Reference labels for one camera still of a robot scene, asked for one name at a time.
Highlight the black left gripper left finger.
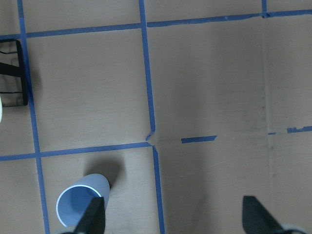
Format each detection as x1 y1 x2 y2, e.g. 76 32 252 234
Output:
74 197 105 234

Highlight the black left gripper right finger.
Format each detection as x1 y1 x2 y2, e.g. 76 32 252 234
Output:
242 195 284 234

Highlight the light blue plastic cup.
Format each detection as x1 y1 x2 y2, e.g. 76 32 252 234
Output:
56 174 110 227

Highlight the white mug on rack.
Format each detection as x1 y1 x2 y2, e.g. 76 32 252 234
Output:
0 97 3 123

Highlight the black wire mug rack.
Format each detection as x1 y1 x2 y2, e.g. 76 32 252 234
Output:
0 39 28 107

